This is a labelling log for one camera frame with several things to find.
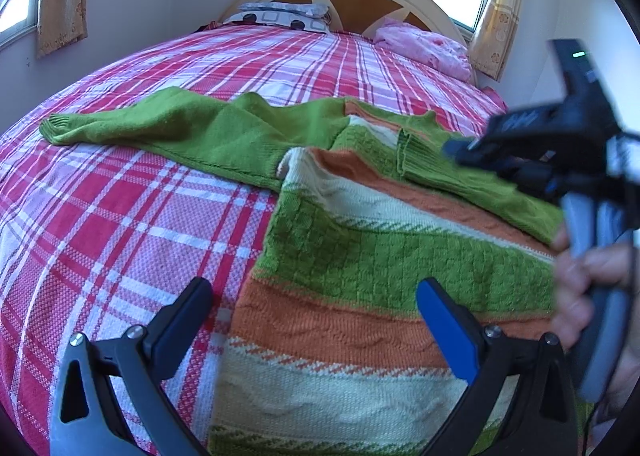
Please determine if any green orange striped knit sweater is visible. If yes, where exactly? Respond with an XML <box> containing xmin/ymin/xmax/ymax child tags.
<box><xmin>40</xmin><ymin>88</ymin><xmax>562</xmax><ymax>455</ymax></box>

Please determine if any dark clothing beside bed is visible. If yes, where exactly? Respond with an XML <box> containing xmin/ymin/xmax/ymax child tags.
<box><xmin>196</xmin><ymin>20</ymin><xmax>222</xmax><ymax>32</ymax></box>

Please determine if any person right hand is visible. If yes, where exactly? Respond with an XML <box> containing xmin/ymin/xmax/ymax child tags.
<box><xmin>551</xmin><ymin>226</ymin><xmax>639</xmax><ymax>416</ymax></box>

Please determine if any yellow curtain right panel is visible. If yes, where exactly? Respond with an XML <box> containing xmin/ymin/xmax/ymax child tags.
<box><xmin>469</xmin><ymin>0</ymin><xmax>523</xmax><ymax>81</ymax></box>

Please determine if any pink pillow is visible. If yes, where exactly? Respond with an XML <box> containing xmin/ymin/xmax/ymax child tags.
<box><xmin>373</xmin><ymin>20</ymin><xmax>473</xmax><ymax>83</ymax></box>

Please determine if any red white plaid bed sheet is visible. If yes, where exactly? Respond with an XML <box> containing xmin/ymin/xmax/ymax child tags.
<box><xmin>1</xmin><ymin>26</ymin><xmax>498</xmax><ymax>455</ymax></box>

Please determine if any grey car print pillow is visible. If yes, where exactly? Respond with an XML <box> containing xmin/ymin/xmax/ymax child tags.
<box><xmin>224</xmin><ymin>2</ymin><xmax>331</xmax><ymax>34</ymax></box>

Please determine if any pink cloth by wall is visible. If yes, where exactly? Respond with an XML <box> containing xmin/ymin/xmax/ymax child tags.
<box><xmin>482</xmin><ymin>86</ymin><xmax>509</xmax><ymax>112</ymax></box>

